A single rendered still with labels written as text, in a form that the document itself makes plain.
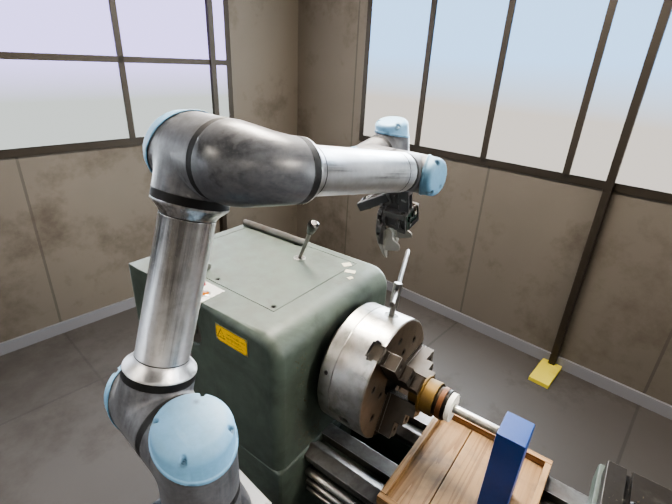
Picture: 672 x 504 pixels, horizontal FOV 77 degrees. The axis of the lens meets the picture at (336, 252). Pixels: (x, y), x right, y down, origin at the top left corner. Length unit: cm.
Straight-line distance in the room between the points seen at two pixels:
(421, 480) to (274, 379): 45
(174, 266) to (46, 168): 251
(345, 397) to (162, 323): 49
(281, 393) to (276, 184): 58
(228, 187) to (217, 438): 34
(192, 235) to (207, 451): 30
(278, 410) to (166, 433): 42
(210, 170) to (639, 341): 279
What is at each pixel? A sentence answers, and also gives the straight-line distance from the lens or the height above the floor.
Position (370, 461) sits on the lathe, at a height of 87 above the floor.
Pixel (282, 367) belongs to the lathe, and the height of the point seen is 119.
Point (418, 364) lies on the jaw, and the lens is 113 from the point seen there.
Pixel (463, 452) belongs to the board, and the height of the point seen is 88.
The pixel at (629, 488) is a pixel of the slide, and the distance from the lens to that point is 128.
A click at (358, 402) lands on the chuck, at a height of 111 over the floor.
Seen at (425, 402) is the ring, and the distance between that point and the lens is 105.
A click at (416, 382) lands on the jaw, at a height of 113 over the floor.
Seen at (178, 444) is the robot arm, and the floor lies 132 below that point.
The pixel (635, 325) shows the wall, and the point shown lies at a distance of 302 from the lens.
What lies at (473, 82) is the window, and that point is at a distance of 300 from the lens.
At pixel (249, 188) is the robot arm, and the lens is 54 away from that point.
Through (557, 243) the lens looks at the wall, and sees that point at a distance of 294.
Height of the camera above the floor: 180
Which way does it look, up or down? 25 degrees down
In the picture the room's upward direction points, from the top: 3 degrees clockwise
